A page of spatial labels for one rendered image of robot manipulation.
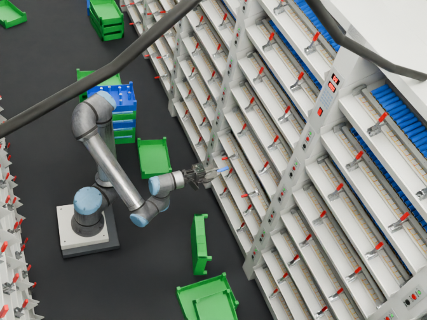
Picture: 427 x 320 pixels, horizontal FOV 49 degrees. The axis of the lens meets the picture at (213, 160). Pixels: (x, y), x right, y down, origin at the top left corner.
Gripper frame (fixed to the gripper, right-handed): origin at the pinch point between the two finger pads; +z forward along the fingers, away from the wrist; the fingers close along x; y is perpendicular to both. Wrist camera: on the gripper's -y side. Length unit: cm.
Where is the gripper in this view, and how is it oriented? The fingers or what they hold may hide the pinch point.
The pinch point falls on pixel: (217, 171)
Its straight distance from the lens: 245.4
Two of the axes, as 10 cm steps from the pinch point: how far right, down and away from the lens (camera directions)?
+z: 9.2, -2.2, 3.2
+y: 1.2, -6.3, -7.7
